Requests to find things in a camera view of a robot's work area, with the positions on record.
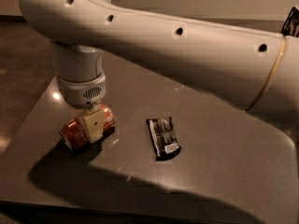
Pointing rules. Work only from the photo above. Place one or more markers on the black snack bar wrapper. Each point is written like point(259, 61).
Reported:
point(163, 138)

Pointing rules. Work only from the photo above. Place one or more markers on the red coke can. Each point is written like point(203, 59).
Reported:
point(73, 134)

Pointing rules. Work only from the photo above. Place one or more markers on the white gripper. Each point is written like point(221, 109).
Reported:
point(81, 92)

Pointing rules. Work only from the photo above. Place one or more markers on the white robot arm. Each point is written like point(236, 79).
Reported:
point(256, 71)

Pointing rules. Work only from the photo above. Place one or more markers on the black wire basket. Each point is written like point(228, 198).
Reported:
point(291, 24)

